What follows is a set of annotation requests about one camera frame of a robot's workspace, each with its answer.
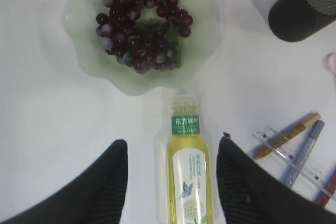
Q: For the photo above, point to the silver glitter pen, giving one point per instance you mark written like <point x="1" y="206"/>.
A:
<point x="301" y="155"/>

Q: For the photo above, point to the black mesh pen holder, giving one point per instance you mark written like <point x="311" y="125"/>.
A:
<point x="296" y="20"/>

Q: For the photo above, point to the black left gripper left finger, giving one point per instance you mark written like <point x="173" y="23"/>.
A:
<point x="97" y="195"/>

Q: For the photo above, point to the clear plastic ruler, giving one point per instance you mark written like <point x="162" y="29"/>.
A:
<point x="311" y="172"/>

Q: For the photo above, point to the gold glitter pen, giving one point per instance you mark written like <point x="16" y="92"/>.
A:
<point x="280" y="138"/>

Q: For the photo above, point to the purple artificial grape bunch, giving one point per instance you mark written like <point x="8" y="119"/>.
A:
<point x="144" y="34"/>

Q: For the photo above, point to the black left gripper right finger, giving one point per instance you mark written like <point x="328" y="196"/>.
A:
<point x="248" y="194"/>

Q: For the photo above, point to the pink purple scissors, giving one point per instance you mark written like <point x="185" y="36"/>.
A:
<point x="330" y="62"/>

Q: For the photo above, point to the yellow tea bottle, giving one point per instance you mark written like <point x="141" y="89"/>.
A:
<point x="183" y="165"/>

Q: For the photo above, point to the red glitter pen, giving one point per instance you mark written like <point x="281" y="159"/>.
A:
<point x="327" y="192"/>

